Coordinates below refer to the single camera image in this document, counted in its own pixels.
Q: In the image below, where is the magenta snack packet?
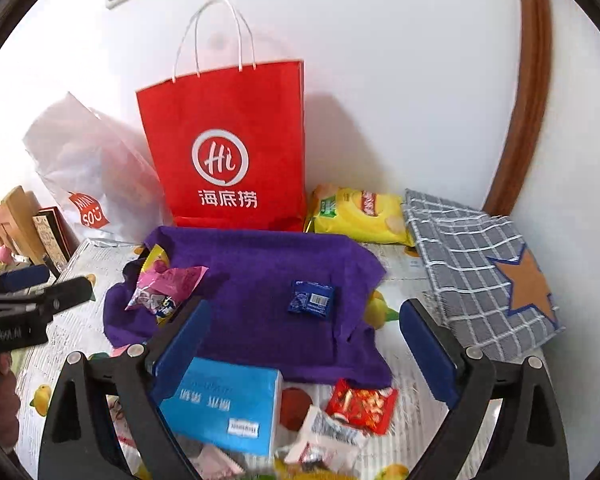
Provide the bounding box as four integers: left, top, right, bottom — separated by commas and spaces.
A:
125, 265, 210, 318

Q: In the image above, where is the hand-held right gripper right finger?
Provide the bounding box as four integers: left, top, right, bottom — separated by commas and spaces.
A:
399, 298, 571, 480

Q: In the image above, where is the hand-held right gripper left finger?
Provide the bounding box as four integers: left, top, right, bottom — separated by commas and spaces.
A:
39, 296, 213, 480

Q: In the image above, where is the grey checked star pouch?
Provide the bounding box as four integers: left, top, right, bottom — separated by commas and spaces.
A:
402, 189, 566, 363

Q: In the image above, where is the white snack packet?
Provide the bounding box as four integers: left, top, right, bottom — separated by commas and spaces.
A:
282, 405, 368, 473

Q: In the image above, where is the brown wooden door frame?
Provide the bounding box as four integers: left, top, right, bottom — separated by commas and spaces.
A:
482, 0, 553, 217

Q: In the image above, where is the small blue snack packet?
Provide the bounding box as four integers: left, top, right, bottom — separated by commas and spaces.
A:
286, 280, 336, 318

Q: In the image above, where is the red paper bag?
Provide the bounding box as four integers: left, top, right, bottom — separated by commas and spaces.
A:
136, 0, 307, 233

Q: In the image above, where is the blue tissue pack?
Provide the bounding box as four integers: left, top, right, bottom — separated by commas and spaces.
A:
157, 357, 284, 457

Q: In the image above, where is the yellow chips bag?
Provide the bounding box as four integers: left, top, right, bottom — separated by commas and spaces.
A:
304, 183, 417, 247

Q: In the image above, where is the purple cloth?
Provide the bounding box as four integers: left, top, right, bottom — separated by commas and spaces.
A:
102, 226, 393, 390

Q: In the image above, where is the white plastic bag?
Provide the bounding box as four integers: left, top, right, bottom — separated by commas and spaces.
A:
22, 91, 173, 243

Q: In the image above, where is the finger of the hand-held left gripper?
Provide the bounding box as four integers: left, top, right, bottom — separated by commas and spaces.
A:
0, 276, 95, 328
0, 264, 51, 295

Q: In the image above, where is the light wooden furniture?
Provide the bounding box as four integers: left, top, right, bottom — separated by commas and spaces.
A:
0, 185, 43, 267

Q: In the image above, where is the small yellow snack packet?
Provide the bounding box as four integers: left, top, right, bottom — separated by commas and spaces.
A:
134, 244, 172, 281

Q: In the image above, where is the red snack packet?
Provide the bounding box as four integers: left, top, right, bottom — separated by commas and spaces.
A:
325, 379, 399, 436

